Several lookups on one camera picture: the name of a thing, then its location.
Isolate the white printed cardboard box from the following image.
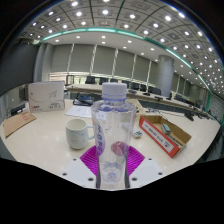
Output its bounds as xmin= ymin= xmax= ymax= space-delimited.
xmin=27 ymin=80 xmax=66 ymax=113

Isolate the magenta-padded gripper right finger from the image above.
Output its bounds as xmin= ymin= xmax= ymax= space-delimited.
xmin=124 ymin=145 xmax=166 ymax=190

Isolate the green whiteboard eraser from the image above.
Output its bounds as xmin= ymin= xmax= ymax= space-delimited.
xmin=160 ymin=123 xmax=172 ymax=136

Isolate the group of ceiling lights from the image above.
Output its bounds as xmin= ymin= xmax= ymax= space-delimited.
xmin=19 ymin=0 xmax=224 ymax=91

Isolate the open brown red-sided cardboard box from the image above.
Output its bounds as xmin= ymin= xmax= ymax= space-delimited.
xmin=138 ymin=114 xmax=193 ymax=159

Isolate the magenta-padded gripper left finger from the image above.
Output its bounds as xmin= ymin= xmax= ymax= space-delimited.
xmin=59 ymin=145 xmax=101 ymax=190

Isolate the white remote control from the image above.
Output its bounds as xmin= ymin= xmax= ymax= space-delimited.
xmin=131 ymin=129 xmax=144 ymax=140

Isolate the black marker pen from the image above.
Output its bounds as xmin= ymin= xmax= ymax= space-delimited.
xmin=168 ymin=133 xmax=181 ymax=148
xmin=171 ymin=133 xmax=185 ymax=146

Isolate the clear plastic water bottle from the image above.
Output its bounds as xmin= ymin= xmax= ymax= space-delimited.
xmin=90 ymin=82 xmax=138 ymax=191

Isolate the dark desk telephone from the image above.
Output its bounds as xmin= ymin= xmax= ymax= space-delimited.
xmin=72 ymin=92 xmax=95 ymax=107

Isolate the long curved conference desk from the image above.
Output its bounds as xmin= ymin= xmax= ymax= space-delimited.
xmin=65 ymin=83 xmax=214 ymax=118

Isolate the white paper sheet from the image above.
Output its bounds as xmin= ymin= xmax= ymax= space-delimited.
xmin=64 ymin=105 xmax=94 ymax=120

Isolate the row of black office chairs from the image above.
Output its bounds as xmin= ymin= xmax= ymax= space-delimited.
xmin=84 ymin=75 xmax=201 ymax=104

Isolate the flat brown envelope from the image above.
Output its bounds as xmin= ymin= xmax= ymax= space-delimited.
xmin=2 ymin=111 xmax=38 ymax=139

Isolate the black desk microphone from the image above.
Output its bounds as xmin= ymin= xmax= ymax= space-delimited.
xmin=184 ymin=111 xmax=195 ymax=122

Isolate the white ceramic mug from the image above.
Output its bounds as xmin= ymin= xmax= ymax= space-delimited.
xmin=65 ymin=118 xmax=96 ymax=150

